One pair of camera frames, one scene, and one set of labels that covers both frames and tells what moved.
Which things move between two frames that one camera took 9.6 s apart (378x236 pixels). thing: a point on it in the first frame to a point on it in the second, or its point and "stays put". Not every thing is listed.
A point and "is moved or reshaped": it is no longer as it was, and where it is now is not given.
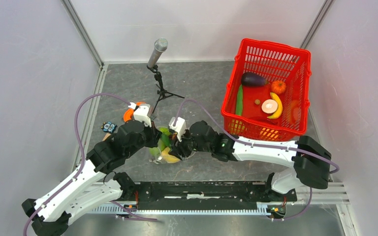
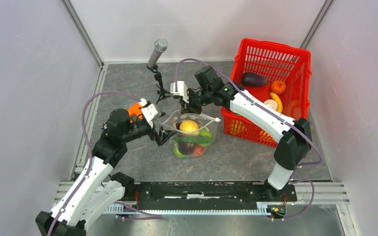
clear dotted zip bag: [162, 154] is moved or reshaped
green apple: [155, 151] is moved or reshaped
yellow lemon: [168, 158] is moved or reshaped
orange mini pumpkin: [278, 87] stays put
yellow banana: [280, 106] stays put
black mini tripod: [162, 92] stays put
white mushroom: [269, 106] stays put
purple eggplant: [253, 79] stays put
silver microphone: [161, 45] stays put
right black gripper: [177, 146] to [189, 107]
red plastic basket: [267, 95] stays put
